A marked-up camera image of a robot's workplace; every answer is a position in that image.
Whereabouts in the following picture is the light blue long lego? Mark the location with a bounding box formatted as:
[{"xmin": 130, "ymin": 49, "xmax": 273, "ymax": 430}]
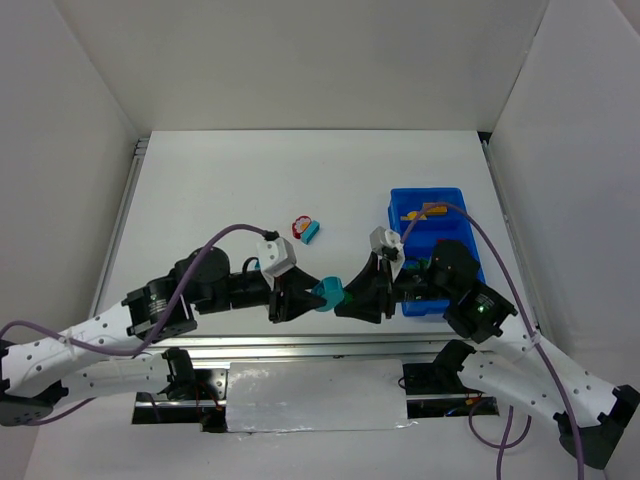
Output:
[{"xmin": 300, "ymin": 220, "xmax": 320, "ymax": 244}]

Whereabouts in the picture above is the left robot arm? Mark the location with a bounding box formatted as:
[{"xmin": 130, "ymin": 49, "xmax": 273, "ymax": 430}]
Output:
[{"xmin": 1, "ymin": 241, "xmax": 327, "ymax": 427}]

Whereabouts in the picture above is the red flower lego piece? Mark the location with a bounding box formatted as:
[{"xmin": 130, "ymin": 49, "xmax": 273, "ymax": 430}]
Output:
[{"xmin": 291, "ymin": 215, "xmax": 312, "ymax": 239}]

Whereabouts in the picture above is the light blue oval lego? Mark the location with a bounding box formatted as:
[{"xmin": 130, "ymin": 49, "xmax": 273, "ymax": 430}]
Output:
[{"xmin": 311, "ymin": 276, "xmax": 345, "ymax": 312}]

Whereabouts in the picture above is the blue compartment tray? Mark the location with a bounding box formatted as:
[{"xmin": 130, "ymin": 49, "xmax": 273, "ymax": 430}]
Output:
[{"xmin": 388, "ymin": 187, "xmax": 480, "ymax": 322}]

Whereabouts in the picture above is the white foil cover plate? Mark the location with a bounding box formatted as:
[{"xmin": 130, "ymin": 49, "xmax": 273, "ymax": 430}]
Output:
[{"xmin": 226, "ymin": 359, "xmax": 410, "ymax": 433}]

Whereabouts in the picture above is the yellow lego brick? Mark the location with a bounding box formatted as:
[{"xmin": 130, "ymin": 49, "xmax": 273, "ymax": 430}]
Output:
[{"xmin": 400, "ymin": 211, "xmax": 426, "ymax": 221}]

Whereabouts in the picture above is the orange lego brick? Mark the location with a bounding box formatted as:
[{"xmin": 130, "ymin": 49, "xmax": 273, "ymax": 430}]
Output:
[{"xmin": 422, "ymin": 203, "xmax": 448, "ymax": 216}]

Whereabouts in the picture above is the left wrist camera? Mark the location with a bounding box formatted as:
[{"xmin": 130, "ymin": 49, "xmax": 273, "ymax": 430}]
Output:
[{"xmin": 257, "ymin": 237, "xmax": 297, "ymax": 278}]

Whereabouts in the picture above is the aluminium frame rail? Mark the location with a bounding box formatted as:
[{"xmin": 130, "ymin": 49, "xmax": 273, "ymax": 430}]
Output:
[{"xmin": 89, "ymin": 332, "xmax": 461, "ymax": 361}]

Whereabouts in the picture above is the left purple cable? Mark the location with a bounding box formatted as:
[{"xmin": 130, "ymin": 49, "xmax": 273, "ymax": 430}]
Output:
[{"xmin": 0, "ymin": 223, "xmax": 279, "ymax": 426}]

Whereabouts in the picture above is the green square lego brick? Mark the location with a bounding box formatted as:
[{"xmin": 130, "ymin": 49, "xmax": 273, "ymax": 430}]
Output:
[{"xmin": 404, "ymin": 257, "xmax": 430, "ymax": 271}]

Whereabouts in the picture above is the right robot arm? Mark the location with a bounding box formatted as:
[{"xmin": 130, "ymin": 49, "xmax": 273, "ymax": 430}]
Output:
[{"xmin": 334, "ymin": 240, "xmax": 639, "ymax": 470}]

